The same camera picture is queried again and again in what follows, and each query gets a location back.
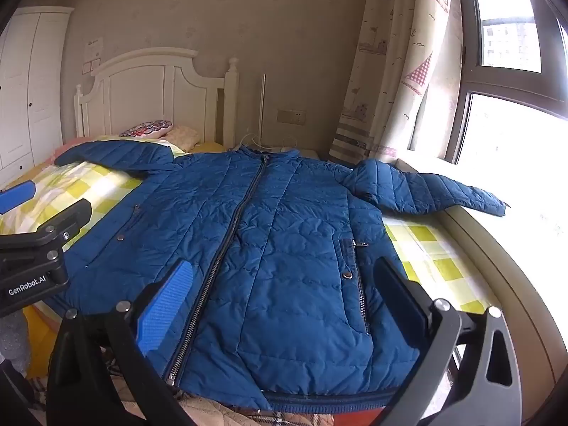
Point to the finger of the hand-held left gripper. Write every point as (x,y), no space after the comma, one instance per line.
(15,197)
(73,219)

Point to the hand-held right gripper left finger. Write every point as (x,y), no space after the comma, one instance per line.
(164,315)

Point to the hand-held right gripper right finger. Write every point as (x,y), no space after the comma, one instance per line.
(410,306)

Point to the blue quilted puffer jacket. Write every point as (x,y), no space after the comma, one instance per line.
(275,253)

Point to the yellow checkered bed sheet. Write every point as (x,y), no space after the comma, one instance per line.
(88,182)

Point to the pink cloth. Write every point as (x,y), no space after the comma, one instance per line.
(66,147)

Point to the beige window sill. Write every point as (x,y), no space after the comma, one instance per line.
(497,266)

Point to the colourful patterned cushion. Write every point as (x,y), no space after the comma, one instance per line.
(148,128)

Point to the white wardrobe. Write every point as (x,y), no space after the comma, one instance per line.
(40,75)

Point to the pink pillow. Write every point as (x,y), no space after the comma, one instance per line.
(186,135)

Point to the white wooden headboard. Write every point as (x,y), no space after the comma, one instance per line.
(146,93)

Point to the yellow pillow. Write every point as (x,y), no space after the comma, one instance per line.
(208,146)

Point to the white nightstand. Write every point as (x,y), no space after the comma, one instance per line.
(310,154)

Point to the slim white lamp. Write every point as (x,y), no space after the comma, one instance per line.
(262,106)

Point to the printed beige curtain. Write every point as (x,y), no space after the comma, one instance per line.
(399,75)

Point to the dark framed window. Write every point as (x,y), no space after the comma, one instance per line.
(510,17)

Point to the wall socket plate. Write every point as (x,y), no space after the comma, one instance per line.
(291,116)

